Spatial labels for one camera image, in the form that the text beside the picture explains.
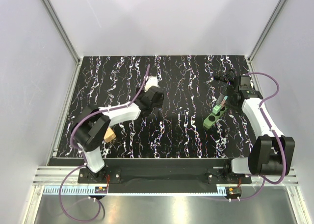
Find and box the green usb charger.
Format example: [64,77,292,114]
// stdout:
[212,105,222,115]

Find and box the green power strip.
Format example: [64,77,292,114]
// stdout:
[203,105,228,129]

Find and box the beige cube socket adapter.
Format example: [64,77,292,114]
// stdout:
[104,127,116,143]

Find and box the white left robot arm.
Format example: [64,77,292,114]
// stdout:
[70,86,164,183]

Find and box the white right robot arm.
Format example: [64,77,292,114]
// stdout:
[223,74,295,185]

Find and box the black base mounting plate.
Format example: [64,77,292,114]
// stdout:
[46,157,252,185]

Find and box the metal front tray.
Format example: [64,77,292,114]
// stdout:
[34,186,305,224]

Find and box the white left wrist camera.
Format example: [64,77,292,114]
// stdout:
[144,76,158,92]

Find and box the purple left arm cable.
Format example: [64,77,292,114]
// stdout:
[58,64,152,222]

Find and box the black coiled cable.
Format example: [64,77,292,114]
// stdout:
[213,69,237,86]

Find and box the aluminium frame rail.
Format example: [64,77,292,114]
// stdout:
[20,0,81,224]

